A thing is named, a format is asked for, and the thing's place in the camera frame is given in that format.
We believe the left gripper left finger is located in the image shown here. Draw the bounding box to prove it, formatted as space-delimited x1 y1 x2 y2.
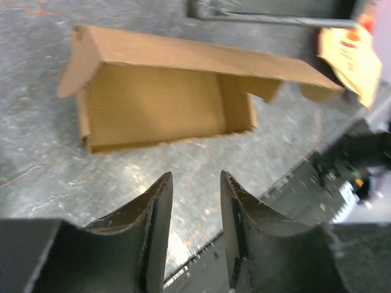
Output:
1 172 173 292

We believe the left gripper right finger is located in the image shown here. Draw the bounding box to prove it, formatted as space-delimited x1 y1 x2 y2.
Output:
221 172 390 292

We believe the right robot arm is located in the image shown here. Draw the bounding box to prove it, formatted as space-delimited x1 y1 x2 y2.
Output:
313 132 390 187

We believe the beige cassava chips bag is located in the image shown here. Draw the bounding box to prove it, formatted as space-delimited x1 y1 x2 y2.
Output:
318 25 382 109

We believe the red snack bag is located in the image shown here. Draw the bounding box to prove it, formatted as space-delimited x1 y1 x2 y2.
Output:
359 1 376 35

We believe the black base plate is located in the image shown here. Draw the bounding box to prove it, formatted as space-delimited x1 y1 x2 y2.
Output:
161 117 391 293

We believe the grey cable duct rail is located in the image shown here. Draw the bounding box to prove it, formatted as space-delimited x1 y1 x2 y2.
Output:
329 179 364 224

